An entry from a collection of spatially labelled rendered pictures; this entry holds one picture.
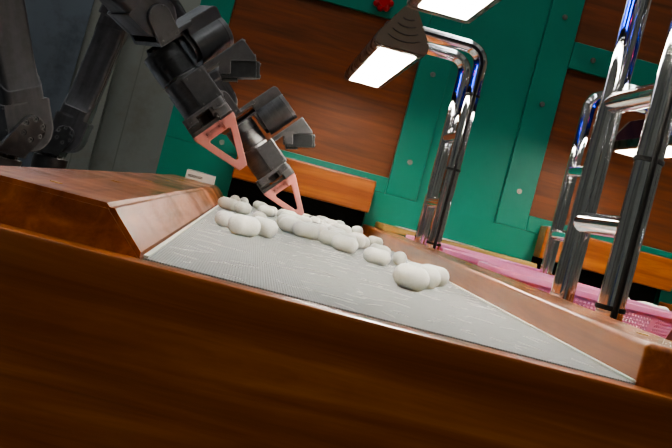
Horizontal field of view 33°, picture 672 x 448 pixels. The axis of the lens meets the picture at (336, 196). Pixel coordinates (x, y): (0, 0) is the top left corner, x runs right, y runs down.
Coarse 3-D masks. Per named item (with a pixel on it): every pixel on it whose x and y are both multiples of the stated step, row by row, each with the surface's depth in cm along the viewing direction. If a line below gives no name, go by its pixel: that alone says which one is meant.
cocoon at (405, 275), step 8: (400, 264) 101; (408, 264) 100; (400, 272) 100; (408, 272) 99; (416, 272) 99; (424, 272) 99; (400, 280) 100; (408, 280) 99; (416, 280) 99; (424, 280) 99; (408, 288) 100; (416, 288) 99; (424, 288) 99
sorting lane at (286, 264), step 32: (192, 224) 111; (160, 256) 69; (192, 256) 75; (224, 256) 82; (256, 256) 91; (288, 256) 102; (320, 256) 117; (352, 256) 135; (288, 288) 70; (320, 288) 76; (352, 288) 84; (384, 288) 93; (448, 288) 120; (384, 320) 67; (416, 320) 71; (448, 320) 78; (480, 320) 86; (512, 320) 95; (512, 352) 67; (544, 352) 72; (576, 352) 79
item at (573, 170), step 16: (592, 96) 210; (592, 112) 210; (640, 112) 211; (576, 144) 210; (576, 160) 210; (576, 176) 206; (560, 192) 210; (560, 208) 210; (560, 224) 210; (560, 240) 204; (544, 256) 210; (544, 272) 210
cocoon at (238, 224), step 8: (232, 216) 116; (240, 216) 115; (248, 216) 116; (232, 224) 115; (240, 224) 115; (248, 224) 116; (256, 224) 116; (232, 232) 116; (240, 232) 115; (248, 232) 116; (256, 232) 117
